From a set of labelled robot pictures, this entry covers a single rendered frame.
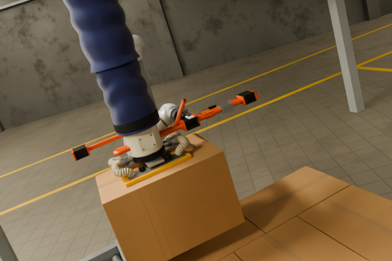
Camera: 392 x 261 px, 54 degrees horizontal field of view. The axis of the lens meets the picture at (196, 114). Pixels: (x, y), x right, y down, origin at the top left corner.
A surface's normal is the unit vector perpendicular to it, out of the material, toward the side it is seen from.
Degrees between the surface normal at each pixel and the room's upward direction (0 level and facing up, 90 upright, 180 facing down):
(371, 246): 0
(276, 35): 90
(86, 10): 74
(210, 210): 90
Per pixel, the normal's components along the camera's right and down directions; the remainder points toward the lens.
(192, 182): 0.33, 0.17
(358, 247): -0.29, -0.92
